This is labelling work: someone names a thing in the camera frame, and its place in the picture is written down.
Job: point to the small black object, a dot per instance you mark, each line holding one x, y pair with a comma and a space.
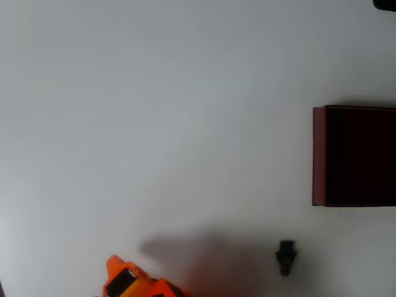
286, 256

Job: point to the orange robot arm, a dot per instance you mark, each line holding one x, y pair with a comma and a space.
167, 289

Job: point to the black object at corner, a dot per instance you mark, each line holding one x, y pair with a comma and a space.
386, 4

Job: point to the dark red cardboard box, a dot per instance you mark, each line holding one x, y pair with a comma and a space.
355, 154

